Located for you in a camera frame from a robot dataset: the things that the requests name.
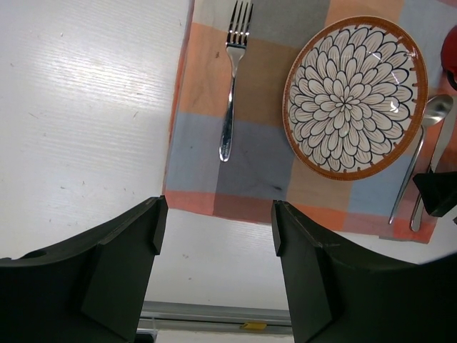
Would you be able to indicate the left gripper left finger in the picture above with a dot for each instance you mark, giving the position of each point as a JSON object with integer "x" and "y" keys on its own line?
{"x": 88, "y": 288}

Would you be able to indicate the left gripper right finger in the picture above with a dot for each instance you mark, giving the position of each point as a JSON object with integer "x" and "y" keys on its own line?
{"x": 339, "y": 291}

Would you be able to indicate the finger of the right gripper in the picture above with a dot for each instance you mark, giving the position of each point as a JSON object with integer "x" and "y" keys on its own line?
{"x": 438, "y": 191}

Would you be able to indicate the silver table knife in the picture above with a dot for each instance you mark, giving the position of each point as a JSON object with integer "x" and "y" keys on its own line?
{"x": 444, "y": 137}

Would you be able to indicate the silver spoon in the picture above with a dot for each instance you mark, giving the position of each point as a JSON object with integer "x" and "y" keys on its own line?
{"x": 437, "y": 108}

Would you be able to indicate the floral patterned ceramic plate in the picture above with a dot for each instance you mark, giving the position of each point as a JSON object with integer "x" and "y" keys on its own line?
{"x": 354, "y": 98}

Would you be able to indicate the red mug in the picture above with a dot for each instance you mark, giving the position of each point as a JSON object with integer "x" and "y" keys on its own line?
{"x": 449, "y": 57}

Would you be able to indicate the orange checked cloth placemat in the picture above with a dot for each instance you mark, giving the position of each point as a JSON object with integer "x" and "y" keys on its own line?
{"x": 262, "y": 166}

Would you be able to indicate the silver fork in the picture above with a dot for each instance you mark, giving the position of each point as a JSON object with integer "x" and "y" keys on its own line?
{"x": 236, "y": 45}

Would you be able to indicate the aluminium frame rail front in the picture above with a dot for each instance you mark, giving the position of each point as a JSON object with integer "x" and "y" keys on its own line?
{"x": 215, "y": 319}

